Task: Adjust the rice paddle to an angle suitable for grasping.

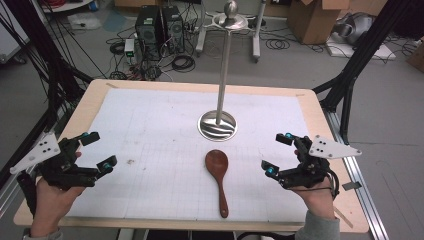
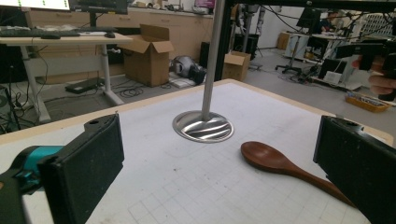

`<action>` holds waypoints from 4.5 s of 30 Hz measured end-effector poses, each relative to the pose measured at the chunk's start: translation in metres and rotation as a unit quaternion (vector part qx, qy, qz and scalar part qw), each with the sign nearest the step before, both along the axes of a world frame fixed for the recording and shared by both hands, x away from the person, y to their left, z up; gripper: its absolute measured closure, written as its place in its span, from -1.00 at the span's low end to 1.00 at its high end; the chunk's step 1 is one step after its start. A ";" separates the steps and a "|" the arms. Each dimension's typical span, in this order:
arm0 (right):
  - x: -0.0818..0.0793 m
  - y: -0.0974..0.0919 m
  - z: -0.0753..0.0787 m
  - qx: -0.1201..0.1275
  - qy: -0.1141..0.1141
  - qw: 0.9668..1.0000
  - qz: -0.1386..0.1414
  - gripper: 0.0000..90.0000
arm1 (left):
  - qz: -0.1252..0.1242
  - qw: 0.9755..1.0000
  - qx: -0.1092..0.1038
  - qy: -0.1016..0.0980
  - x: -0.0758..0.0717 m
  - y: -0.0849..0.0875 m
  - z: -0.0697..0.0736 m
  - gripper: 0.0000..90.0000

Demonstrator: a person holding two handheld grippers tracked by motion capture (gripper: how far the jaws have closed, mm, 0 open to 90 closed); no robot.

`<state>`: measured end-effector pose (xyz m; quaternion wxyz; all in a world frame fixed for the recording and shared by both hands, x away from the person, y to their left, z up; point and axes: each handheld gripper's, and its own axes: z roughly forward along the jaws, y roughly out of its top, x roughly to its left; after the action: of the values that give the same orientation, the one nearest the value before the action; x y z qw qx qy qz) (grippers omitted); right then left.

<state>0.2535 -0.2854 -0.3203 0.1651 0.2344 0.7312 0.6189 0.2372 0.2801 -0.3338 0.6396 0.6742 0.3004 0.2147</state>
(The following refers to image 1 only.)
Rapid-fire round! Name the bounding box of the white cabinet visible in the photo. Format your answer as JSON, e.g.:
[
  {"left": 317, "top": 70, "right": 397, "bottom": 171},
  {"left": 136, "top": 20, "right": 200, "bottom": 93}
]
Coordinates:
[{"left": 0, "top": 0, "right": 32, "bottom": 65}]

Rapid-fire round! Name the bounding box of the clear plastic bag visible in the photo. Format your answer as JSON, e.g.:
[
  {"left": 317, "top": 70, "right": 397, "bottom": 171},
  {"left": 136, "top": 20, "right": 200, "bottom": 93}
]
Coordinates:
[{"left": 68, "top": 13, "right": 103, "bottom": 31}]

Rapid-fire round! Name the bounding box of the tall metal rack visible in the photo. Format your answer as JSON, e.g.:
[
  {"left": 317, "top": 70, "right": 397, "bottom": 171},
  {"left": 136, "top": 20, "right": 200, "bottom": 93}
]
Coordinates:
[{"left": 197, "top": 0, "right": 250, "bottom": 142}]

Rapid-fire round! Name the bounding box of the black wrist strap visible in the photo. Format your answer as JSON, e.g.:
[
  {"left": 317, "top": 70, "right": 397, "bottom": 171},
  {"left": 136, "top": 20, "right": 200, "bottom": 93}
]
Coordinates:
[{"left": 16, "top": 171, "right": 38, "bottom": 218}]

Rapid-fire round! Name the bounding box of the brown wooden spoon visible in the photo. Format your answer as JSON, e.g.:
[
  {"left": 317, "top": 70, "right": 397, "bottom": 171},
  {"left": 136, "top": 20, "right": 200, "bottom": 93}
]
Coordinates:
[{"left": 204, "top": 149, "right": 230, "bottom": 219}]

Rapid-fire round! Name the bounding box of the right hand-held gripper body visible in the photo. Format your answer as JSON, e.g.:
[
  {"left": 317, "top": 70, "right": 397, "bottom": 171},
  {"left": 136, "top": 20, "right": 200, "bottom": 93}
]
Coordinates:
[{"left": 278, "top": 134, "right": 363, "bottom": 192}]

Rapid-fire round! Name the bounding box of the person's right hand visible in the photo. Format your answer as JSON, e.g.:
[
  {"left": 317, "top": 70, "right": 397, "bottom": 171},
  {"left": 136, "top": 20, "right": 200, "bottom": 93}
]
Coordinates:
[{"left": 289, "top": 149, "right": 336, "bottom": 222}]

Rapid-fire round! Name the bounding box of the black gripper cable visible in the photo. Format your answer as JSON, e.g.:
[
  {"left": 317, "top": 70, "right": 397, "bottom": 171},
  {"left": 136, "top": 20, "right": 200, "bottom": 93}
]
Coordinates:
[{"left": 289, "top": 168, "right": 341, "bottom": 201}]

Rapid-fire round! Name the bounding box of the white wheeled stand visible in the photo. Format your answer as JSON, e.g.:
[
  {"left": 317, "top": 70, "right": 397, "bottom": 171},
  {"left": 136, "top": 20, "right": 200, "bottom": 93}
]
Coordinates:
[{"left": 195, "top": 0, "right": 268, "bottom": 64}]

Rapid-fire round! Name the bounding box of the small cardboard box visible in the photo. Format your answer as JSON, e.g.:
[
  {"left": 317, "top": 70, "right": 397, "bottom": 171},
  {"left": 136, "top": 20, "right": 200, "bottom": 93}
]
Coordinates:
[{"left": 405, "top": 39, "right": 424, "bottom": 73}]

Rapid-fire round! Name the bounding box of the black metal frame strut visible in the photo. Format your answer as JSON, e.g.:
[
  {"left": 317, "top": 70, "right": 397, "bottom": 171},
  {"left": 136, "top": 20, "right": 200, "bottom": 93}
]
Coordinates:
[
  {"left": 0, "top": 0, "right": 95, "bottom": 188},
  {"left": 312, "top": 0, "right": 414, "bottom": 145}
]

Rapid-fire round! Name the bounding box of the thin black cable coil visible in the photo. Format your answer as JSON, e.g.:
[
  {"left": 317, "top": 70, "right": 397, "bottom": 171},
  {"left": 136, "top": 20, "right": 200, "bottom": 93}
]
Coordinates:
[{"left": 265, "top": 38, "right": 292, "bottom": 51}]

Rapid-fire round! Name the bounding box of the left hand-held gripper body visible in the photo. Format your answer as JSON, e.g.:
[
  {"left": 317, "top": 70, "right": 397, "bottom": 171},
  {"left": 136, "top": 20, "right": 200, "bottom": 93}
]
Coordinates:
[{"left": 9, "top": 131, "right": 100, "bottom": 192}]

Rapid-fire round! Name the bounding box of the white round table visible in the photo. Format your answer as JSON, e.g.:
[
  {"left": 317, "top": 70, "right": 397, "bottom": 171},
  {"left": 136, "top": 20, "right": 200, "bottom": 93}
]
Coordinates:
[{"left": 39, "top": 0, "right": 95, "bottom": 14}]

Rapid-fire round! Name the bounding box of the coiled black cable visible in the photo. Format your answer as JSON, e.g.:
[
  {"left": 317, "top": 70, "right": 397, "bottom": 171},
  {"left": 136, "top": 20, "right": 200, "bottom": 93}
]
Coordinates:
[{"left": 171, "top": 54, "right": 197, "bottom": 74}]

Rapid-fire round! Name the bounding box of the white flat board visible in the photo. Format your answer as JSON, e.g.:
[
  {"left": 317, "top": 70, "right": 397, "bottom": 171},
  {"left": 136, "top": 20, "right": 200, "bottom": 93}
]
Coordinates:
[{"left": 324, "top": 34, "right": 398, "bottom": 61}]

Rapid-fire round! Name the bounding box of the small white power device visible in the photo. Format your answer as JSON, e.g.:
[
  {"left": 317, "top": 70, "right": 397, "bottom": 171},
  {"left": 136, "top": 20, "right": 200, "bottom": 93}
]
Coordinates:
[{"left": 123, "top": 38, "right": 136, "bottom": 65}]

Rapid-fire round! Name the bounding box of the black computer tower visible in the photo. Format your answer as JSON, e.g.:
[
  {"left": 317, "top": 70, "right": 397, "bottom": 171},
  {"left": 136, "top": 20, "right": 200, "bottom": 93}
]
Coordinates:
[
  {"left": 134, "top": 5, "right": 164, "bottom": 62},
  {"left": 161, "top": 4, "right": 186, "bottom": 55}
]

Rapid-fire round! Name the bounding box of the large cardboard box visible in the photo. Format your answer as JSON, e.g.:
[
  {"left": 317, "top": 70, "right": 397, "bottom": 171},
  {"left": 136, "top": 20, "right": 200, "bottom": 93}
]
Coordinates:
[{"left": 287, "top": 0, "right": 351, "bottom": 46}]

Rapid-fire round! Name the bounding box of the aluminium rail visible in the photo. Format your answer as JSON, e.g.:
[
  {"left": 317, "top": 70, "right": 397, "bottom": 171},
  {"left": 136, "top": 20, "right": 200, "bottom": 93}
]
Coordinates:
[
  {"left": 0, "top": 109, "right": 66, "bottom": 219},
  {"left": 324, "top": 109, "right": 390, "bottom": 240}
]

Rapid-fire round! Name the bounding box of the white grid paper mat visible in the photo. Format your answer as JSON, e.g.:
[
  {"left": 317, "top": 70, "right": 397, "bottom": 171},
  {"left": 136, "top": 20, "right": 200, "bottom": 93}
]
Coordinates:
[{"left": 68, "top": 88, "right": 309, "bottom": 223}]

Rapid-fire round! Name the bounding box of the grey tape piece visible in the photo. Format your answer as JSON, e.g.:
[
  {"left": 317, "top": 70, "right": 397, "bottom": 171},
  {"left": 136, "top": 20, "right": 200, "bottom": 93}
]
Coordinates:
[{"left": 341, "top": 181, "right": 363, "bottom": 192}]

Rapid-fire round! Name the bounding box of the grey helmet device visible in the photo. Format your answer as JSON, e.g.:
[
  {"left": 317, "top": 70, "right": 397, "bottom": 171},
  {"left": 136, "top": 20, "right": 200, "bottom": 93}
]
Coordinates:
[{"left": 333, "top": 12, "right": 375, "bottom": 46}]

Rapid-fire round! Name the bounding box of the person's left hand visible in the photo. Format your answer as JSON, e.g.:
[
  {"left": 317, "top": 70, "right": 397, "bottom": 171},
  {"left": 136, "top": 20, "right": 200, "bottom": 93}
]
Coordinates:
[{"left": 30, "top": 151, "right": 86, "bottom": 238}]

